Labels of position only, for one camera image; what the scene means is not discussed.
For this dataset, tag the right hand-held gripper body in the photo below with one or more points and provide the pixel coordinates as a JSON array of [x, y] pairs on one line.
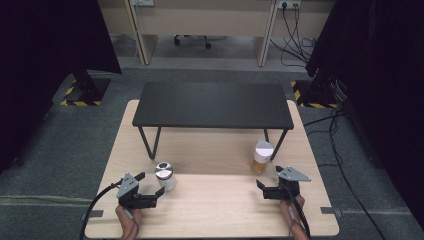
[[291, 175]]

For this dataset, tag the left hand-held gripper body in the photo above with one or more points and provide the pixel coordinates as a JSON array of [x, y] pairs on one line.
[[128, 190]]

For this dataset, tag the glass jar with silver lid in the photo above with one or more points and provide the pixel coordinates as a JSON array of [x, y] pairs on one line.
[[166, 178]]

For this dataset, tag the white-lidded bottle with orange contents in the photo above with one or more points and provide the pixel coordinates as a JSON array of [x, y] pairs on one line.
[[262, 156]]

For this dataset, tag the black shelf with metal legs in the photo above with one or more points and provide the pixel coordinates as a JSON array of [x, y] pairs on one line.
[[213, 105]]

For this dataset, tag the person's left hand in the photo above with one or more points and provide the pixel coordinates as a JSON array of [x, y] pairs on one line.
[[128, 220]]

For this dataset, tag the person's right hand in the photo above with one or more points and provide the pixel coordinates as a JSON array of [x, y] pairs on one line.
[[293, 213]]

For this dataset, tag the grey floor tape strip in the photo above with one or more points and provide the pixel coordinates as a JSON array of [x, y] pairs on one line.
[[331, 211], [91, 214]]

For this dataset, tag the black stand base hazard tape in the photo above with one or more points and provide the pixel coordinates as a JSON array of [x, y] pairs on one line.
[[86, 90], [313, 95]]

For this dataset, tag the black curtain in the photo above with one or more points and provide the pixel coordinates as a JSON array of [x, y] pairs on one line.
[[43, 50], [383, 66]]

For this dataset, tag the black office chair base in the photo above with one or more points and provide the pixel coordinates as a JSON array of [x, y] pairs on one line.
[[200, 39]]

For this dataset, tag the wall power outlet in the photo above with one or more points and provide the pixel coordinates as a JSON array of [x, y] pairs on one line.
[[288, 3], [143, 2]]

